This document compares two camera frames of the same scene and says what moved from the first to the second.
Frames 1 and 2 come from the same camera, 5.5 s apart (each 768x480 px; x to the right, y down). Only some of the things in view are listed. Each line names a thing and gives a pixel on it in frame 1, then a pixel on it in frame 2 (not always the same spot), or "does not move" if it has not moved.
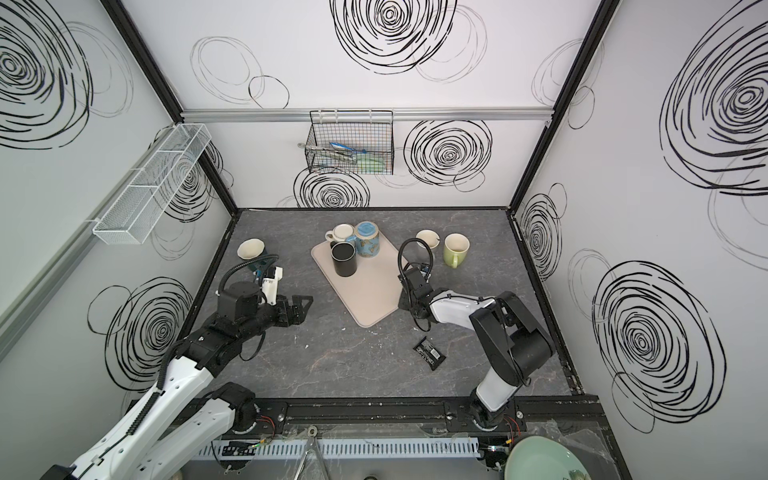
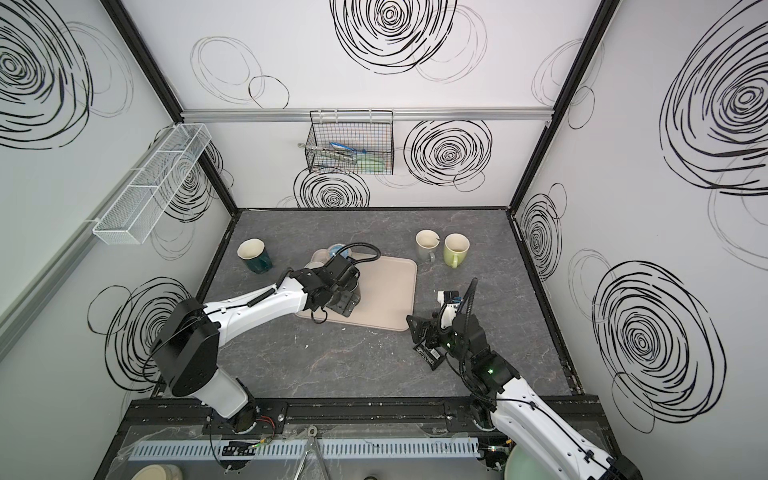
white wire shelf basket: x=140 y=208 does not move
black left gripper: x=288 y=309 to x=342 y=283
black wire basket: x=351 y=142 does not move
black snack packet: x=429 y=353 does not move
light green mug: x=455 y=251 does not move
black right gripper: x=414 y=293 to x=447 y=335
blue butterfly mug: x=366 y=239 to x=334 y=248
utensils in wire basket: x=339 y=154 does not move
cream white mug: x=340 y=233 to x=319 y=258
